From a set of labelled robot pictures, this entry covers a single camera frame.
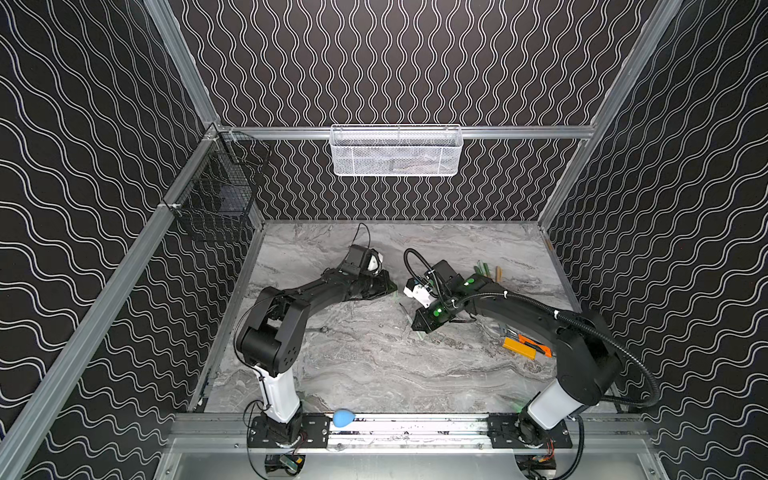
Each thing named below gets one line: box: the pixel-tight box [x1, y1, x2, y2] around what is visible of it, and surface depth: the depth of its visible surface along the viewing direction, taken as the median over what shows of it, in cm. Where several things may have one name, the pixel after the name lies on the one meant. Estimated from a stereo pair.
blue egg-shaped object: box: [333, 408, 355, 428], surface depth 77 cm
